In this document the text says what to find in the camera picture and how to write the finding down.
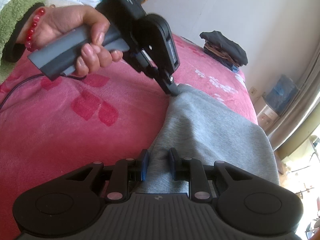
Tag beige curtain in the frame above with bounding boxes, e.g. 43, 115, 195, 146
267, 51, 319, 150

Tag red bead bracelet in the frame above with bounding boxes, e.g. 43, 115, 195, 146
24, 7, 47, 53

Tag pink floral blanket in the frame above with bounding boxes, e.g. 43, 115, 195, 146
0, 33, 259, 239

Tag white water dispenser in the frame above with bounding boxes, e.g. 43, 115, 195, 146
256, 105, 279, 131

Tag wall socket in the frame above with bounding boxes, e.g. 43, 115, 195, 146
249, 87, 257, 99

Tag blue water bottle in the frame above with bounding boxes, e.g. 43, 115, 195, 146
264, 75, 298, 116

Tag grey sweatpants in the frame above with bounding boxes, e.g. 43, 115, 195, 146
135, 84, 279, 193

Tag left green sleeve forearm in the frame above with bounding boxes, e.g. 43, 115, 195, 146
1, 0, 46, 82

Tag brown folded clothes in stack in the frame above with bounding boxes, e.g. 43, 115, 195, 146
203, 42, 240, 73

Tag olive cabinet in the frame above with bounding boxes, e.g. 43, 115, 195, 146
276, 113, 319, 160

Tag black cable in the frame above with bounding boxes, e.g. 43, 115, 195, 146
0, 72, 87, 112

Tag black folded garment on stack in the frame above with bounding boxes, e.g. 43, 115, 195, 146
200, 30, 248, 67

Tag person left hand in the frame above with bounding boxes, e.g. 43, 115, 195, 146
28, 5, 129, 81

